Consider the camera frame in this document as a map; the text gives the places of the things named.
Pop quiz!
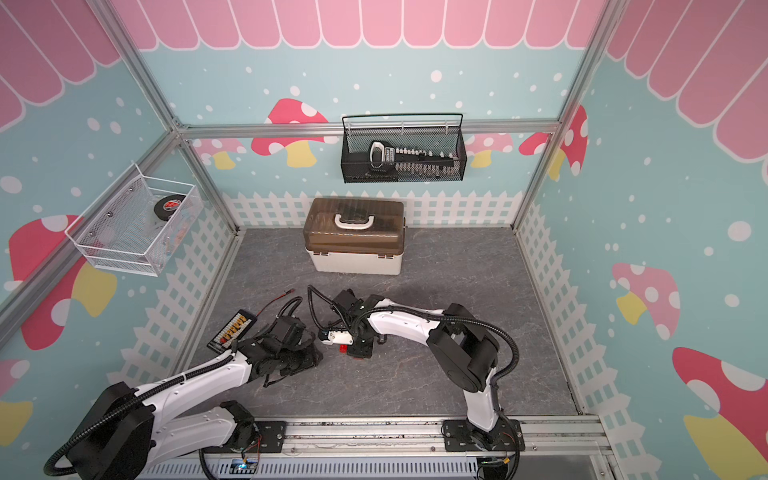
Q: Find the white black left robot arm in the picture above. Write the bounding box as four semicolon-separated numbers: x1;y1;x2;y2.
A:
43;292;322;479

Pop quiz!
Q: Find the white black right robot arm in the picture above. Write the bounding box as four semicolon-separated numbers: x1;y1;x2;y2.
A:
307;285;522;451

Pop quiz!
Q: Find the beige toolbox with brown lid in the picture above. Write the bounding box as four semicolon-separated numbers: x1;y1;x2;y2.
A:
303;197;405;275

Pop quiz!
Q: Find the small green circuit board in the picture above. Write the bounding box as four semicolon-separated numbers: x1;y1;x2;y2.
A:
228;459;259;477

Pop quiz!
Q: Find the socket bit set in basket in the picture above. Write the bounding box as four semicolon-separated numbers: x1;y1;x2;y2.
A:
368;141;459;180

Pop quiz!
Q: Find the black tape roll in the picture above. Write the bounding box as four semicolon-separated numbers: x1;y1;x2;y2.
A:
153;194;186;222

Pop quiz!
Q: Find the red black wire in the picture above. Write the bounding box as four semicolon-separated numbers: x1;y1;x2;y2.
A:
254;289;296;319

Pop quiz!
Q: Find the black wire wall basket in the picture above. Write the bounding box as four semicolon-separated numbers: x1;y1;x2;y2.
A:
340;113;467;183

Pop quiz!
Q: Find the white wire wall basket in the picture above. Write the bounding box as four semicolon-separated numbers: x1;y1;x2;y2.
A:
65;164;203;277

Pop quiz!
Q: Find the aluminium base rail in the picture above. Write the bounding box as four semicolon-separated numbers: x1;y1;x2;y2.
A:
203;415;613;471

